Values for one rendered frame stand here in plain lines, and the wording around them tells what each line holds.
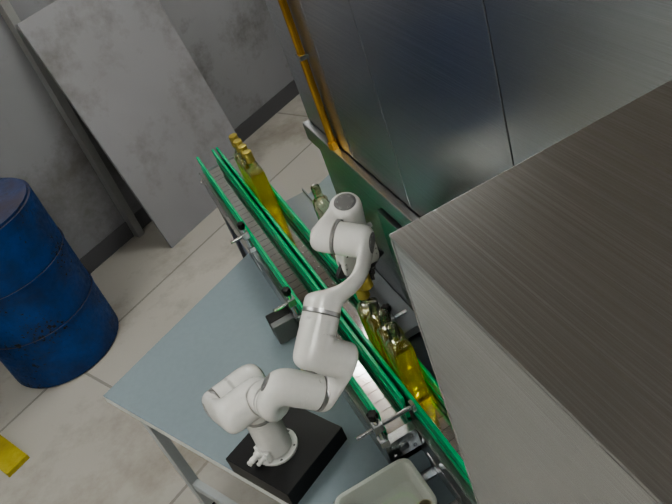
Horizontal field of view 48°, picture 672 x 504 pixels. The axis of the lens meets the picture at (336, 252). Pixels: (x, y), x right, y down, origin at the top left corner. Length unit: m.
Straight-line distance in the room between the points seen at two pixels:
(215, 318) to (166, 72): 2.28
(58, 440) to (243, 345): 1.55
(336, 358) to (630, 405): 1.27
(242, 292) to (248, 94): 2.85
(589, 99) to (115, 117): 3.78
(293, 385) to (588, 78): 0.99
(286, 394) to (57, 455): 2.32
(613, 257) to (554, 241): 0.04
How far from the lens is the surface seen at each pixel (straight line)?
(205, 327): 2.75
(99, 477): 3.63
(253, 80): 5.50
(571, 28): 0.93
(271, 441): 2.08
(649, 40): 0.83
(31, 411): 4.19
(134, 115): 4.59
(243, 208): 3.02
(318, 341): 1.59
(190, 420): 2.47
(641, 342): 0.40
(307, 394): 1.68
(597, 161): 0.52
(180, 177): 4.71
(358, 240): 1.60
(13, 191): 3.96
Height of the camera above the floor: 2.43
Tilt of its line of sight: 37 degrees down
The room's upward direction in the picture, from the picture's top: 21 degrees counter-clockwise
